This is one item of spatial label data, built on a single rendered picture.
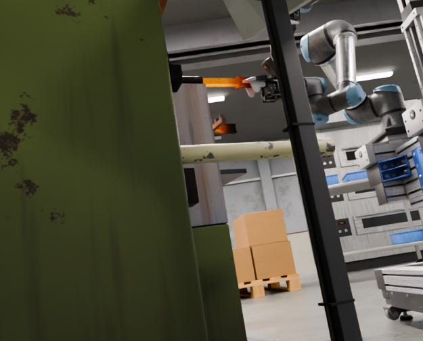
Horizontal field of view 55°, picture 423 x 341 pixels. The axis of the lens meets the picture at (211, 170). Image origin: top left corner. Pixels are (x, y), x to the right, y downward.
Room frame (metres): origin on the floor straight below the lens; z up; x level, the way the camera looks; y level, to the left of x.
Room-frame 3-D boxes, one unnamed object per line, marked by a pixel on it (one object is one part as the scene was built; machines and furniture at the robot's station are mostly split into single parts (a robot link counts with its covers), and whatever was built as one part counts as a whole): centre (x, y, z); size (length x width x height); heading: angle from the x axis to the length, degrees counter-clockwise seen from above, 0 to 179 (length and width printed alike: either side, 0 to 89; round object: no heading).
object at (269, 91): (1.48, -0.30, 0.98); 0.12 x 0.08 x 0.09; 111
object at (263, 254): (4.94, -0.13, 0.43); 1.51 x 1.15 x 0.85; 2
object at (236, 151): (1.01, -0.13, 0.62); 0.44 x 0.05 x 0.05; 111
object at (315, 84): (1.53, -0.45, 0.98); 0.11 x 0.08 x 0.09; 111
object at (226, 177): (1.81, 0.08, 0.73); 0.40 x 0.30 x 0.02; 27
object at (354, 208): (6.50, -2.34, 1.17); 1.75 x 1.34 x 2.34; 94
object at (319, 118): (1.52, -0.46, 0.89); 0.11 x 0.08 x 0.11; 49
